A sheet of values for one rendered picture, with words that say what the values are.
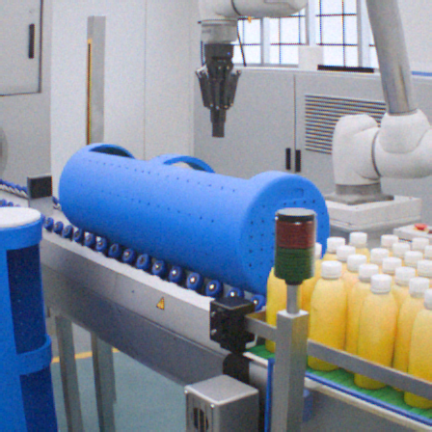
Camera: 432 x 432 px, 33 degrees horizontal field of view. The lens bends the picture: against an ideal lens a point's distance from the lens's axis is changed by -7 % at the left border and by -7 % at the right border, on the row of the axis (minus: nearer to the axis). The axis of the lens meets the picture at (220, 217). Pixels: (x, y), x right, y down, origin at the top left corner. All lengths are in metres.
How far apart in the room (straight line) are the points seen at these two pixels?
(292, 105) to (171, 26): 3.50
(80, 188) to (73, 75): 4.84
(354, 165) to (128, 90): 5.07
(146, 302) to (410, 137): 0.90
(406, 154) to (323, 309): 0.92
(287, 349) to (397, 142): 1.17
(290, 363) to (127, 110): 6.16
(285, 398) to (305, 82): 2.95
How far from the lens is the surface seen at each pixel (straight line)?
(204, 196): 1.74
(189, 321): 1.84
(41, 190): 2.80
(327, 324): 1.44
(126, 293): 2.07
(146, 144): 7.37
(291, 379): 1.22
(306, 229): 1.13
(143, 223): 1.92
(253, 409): 1.50
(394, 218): 2.35
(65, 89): 6.98
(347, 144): 2.35
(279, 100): 4.22
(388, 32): 2.21
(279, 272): 1.16
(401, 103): 2.25
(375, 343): 1.36
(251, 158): 4.47
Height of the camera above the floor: 1.49
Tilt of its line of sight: 12 degrees down
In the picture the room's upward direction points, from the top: straight up
